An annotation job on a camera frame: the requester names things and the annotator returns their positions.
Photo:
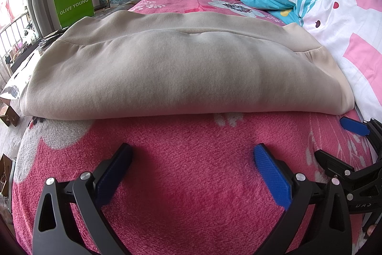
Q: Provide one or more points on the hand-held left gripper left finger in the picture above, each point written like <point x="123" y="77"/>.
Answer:
<point x="115" y="171"/>

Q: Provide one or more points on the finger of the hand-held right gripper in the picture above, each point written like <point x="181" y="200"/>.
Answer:
<point x="353" y="125"/>
<point x="334" y="164"/>

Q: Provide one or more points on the printed floor sheet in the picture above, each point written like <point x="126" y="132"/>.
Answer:
<point x="27" y="66"/>

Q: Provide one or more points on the green paper shopping bag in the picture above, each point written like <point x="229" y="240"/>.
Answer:
<point x="74" y="8"/>

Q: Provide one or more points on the metal window railing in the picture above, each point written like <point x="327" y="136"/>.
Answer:
<point x="15" y="37"/>

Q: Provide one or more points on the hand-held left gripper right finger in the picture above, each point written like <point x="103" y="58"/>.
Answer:
<point x="271" y="174"/>

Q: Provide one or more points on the pink floral fleece blanket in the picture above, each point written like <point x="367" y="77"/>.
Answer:
<point x="191" y="168"/>

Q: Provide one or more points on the cardboard box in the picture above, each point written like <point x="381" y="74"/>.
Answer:
<point x="7" y="174"/>

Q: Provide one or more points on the person's right hand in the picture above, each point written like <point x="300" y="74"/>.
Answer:
<point x="370" y="230"/>

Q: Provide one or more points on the beige zip jacket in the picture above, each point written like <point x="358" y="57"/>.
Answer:
<point x="185" y="69"/>

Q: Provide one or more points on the pink turquoise printed quilt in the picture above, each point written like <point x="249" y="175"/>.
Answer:
<point x="343" y="19"/>

